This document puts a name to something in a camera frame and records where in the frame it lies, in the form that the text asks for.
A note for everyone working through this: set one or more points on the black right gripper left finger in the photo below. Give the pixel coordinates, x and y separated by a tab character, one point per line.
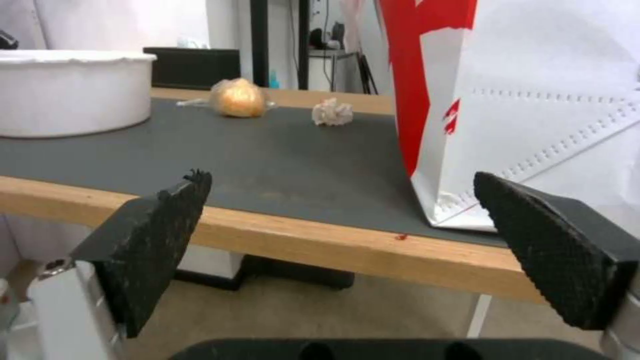
145	240

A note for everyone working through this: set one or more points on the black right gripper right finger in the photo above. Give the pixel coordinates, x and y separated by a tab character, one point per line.
555	255

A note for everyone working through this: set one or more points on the red and white takeout bag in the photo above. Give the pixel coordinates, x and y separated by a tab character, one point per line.
505	108

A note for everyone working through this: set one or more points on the bread in clear plastic bag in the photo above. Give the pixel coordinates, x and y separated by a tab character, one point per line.
237	98

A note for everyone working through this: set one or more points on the white table leg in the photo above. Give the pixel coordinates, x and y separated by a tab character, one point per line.
477	315

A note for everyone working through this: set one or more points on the dark grey table mat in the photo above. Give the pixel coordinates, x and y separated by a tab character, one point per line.
260	165

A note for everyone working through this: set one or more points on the white round paper bowl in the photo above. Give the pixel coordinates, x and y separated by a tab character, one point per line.
65	92

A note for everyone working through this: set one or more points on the black chair backrest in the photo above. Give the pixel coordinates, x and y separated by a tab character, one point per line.
195	69

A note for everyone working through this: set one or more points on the crumpled white paper ball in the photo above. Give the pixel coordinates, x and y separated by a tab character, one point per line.
332	112

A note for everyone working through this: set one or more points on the grey cluttered side table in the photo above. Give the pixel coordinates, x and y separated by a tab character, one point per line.
335	56

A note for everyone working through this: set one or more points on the black vertical post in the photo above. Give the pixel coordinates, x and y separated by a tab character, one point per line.
302	44

